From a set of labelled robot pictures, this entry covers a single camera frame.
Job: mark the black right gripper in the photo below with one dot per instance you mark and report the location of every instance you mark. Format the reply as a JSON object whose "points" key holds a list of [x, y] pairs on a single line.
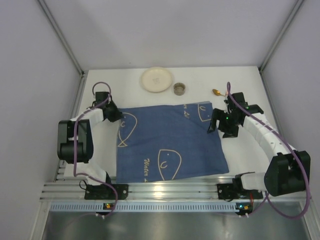
{"points": [[225, 124]]}

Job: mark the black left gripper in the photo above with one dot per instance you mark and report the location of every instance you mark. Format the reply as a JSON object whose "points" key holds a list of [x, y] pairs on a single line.
{"points": [[113, 113]]}

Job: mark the gold ornate-handle spoon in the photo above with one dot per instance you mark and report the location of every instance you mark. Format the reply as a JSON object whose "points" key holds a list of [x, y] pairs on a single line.
{"points": [[217, 93]]}

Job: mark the blue embroidered cloth placemat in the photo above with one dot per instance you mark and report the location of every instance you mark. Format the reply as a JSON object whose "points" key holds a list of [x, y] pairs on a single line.
{"points": [[168, 142]]}

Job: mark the cream round plate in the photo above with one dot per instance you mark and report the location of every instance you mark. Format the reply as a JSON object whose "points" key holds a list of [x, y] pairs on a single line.
{"points": [[156, 79]]}

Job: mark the speckled ceramic ramekin cup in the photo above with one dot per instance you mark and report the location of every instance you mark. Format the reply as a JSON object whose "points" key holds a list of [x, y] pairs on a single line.
{"points": [[179, 88]]}

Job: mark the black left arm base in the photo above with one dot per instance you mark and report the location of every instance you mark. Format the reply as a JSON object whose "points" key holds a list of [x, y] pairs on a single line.
{"points": [[103, 192]]}

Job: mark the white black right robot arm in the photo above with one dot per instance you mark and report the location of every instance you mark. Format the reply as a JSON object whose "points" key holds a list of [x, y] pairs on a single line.
{"points": [[288, 171]]}

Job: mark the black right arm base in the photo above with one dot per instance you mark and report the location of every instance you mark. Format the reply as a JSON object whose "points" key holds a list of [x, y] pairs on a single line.
{"points": [[228, 192]]}

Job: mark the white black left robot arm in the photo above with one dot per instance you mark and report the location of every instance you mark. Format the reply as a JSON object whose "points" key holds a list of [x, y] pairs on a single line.
{"points": [[75, 141]]}

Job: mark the aluminium mounting rail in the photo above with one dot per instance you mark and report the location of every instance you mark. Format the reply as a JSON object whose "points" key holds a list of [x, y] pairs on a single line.
{"points": [[189, 189]]}

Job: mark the grey slotted cable duct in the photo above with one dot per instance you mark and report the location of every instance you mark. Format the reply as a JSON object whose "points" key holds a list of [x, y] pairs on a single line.
{"points": [[135, 207]]}

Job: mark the aluminium frame post left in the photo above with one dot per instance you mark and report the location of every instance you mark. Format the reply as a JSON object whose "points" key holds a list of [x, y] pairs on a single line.
{"points": [[59, 33]]}

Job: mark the aluminium frame post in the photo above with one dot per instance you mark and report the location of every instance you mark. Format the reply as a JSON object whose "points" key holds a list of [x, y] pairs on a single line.
{"points": [[298, 4], [59, 33]]}

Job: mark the aluminium frame post right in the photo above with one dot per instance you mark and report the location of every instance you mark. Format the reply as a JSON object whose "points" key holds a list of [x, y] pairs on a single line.
{"points": [[298, 4]]}

